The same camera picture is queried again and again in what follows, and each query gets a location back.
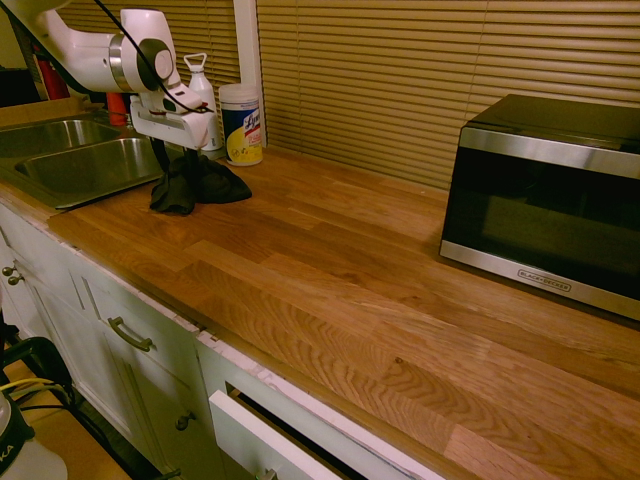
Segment white water bottle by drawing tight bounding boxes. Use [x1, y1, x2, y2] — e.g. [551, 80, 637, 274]
[182, 51, 225, 153]

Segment narrow beige window blinds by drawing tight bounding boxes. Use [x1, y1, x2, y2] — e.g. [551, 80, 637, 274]
[49, 0, 242, 85]

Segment stainless steel double sink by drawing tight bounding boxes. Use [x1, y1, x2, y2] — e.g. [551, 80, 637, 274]
[0, 118, 174, 210]

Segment metal bar cabinet handle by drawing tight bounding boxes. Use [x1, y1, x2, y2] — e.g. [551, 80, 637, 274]
[106, 315, 154, 353]

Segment red spray bottle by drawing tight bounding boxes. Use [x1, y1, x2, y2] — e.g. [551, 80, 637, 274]
[105, 91, 133, 127]

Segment Lysol wipes canister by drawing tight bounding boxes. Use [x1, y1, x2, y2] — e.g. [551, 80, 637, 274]
[218, 82, 265, 168]

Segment white open drawer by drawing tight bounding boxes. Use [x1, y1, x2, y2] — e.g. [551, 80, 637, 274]
[208, 388, 361, 480]

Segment yellow cable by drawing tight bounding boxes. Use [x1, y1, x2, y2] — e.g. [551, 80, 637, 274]
[0, 377, 57, 394]

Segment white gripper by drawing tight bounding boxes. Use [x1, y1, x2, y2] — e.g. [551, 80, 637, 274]
[128, 93, 212, 174]

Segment red fire extinguisher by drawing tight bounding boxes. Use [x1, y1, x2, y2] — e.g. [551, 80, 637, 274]
[30, 43, 70, 102]

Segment black steel microwave oven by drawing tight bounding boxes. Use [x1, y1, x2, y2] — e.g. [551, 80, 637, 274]
[438, 93, 640, 322]

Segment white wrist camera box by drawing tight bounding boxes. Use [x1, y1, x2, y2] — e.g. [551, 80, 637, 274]
[160, 87, 211, 116]

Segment black box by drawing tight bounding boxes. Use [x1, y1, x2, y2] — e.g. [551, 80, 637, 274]
[0, 67, 42, 109]

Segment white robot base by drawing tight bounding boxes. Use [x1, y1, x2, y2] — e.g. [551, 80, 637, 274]
[0, 392, 69, 480]

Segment white window frame post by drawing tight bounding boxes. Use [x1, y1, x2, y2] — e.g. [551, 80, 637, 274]
[232, 0, 269, 147]

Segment wide beige window blinds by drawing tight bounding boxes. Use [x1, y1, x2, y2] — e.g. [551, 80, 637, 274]
[256, 0, 640, 192]

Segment black cloth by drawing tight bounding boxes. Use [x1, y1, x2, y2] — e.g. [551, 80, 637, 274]
[149, 153, 253, 217]

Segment black metal stand frame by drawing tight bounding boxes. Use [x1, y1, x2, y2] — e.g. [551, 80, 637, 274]
[0, 336, 77, 406]

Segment white kitchen cabinet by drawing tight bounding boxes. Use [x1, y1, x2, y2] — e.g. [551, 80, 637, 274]
[0, 197, 444, 480]

